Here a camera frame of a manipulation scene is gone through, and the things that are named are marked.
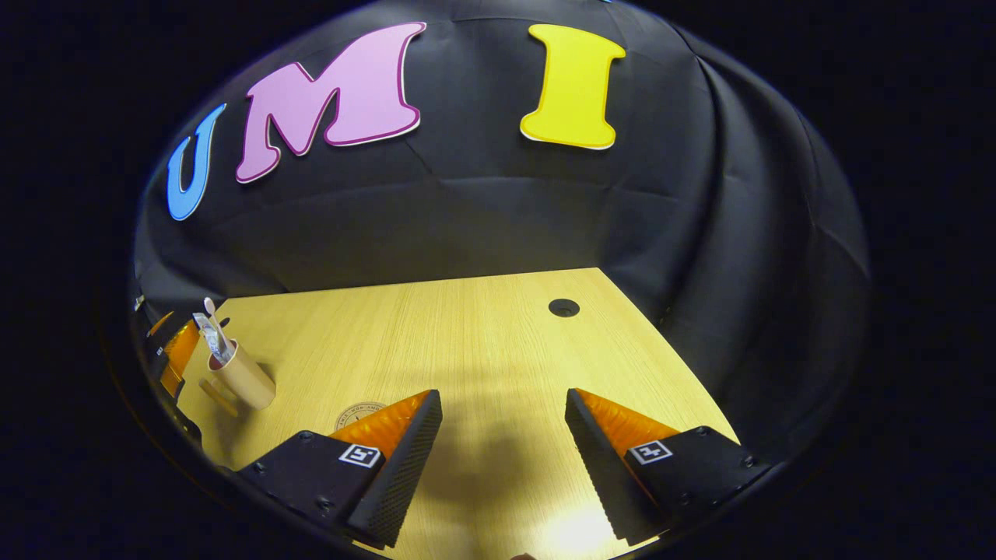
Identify pale pink toothbrush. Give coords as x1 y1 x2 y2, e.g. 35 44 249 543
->
203 297 234 362

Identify white toothpaste tube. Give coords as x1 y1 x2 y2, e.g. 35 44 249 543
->
192 313 230 366

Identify black backdrop cloth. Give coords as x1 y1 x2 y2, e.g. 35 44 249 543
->
132 0 871 467

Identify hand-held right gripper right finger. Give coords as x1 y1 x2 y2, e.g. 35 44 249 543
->
565 388 773 545

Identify beige cup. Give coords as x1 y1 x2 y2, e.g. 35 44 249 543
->
198 340 278 418

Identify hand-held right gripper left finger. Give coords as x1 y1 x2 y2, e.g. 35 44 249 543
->
237 389 443 549

